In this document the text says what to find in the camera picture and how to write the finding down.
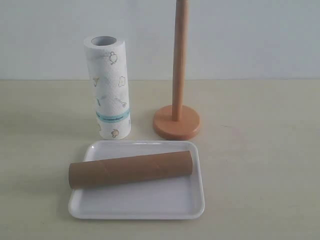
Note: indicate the white printed paper towel roll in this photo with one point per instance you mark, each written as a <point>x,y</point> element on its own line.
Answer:
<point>107,69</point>

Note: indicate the brown cardboard tube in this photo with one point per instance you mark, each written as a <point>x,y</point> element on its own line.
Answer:
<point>123,170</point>

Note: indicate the wooden paper towel holder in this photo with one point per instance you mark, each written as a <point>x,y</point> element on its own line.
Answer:
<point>178,121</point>

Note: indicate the white rectangular plastic tray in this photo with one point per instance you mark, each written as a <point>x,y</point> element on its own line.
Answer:
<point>179,198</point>

